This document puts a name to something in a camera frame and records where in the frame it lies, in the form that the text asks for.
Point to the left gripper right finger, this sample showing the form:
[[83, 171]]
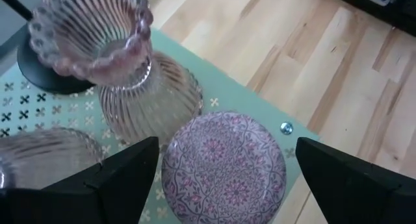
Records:
[[357, 194]]

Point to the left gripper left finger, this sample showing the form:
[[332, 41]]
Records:
[[81, 198]]

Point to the pink ribbed glass candle holder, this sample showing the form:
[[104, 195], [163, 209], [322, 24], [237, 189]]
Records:
[[48, 159], [146, 104]]

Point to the tall black candlestick holder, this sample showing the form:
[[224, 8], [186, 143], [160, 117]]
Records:
[[42, 78]]

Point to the pink patterned round tin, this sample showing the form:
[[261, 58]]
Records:
[[224, 172]]

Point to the green perforated metal shelf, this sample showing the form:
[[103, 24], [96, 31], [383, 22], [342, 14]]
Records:
[[234, 97]]

